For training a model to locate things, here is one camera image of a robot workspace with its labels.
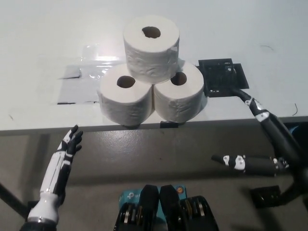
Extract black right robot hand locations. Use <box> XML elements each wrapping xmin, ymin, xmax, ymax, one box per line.
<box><xmin>211</xmin><ymin>87</ymin><xmax>308</xmax><ymax>178</ymax></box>

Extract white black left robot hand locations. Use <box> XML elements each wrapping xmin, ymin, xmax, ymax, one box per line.
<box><xmin>39</xmin><ymin>124</ymin><xmax>84</xmax><ymax>197</ymax></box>

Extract white toilet paper roll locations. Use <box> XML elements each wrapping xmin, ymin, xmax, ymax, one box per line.
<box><xmin>97</xmin><ymin>64</ymin><xmax>154</xmax><ymax>127</ymax></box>
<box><xmin>153</xmin><ymin>61</ymin><xmax>205</xmax><ymax>122</ymax></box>
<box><xmin>122</xmin><ymin>16</ymin><xmax>180</xmax><ymax>85</ymax></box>

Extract blue round object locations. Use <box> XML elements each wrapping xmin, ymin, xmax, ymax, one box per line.
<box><xmin>287</xmin><ymin>124</ymin><xmax>301</xmax><ymax>136</ymax></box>

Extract clear plastic sheet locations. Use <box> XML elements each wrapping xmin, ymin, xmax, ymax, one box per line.
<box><xmin>57</xmin><ymin>65</ymin><xmax>109</xmax><ymax>105</ymax></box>

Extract black table leg with foot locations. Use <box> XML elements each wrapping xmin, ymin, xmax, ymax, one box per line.
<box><xmin>0</xmin><ymin>181</ymin><xmax>41</xmax><ymax>221</ymax></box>
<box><xmin>250</xmin><ymin>168</ymin><xmax>308</xmax><ymax>207</ymax></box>

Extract teal tp-link box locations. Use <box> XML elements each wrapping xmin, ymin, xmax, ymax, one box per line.
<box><xmin>119</xmin><ymin>184</ymin><xmax>187</xmax><ymax>223</ymax></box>

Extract black square marker plate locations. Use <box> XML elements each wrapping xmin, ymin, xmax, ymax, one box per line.
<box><xmin>198</xmin><ymin>57</ymin><xmax>250</xmax><ymax>98</ymax></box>

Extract clear plastic tape patch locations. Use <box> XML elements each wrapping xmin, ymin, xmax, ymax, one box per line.
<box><xmin>81</xmin><ymin>42</ymin><xmax>125</xmax><ymax>67</ymax></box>

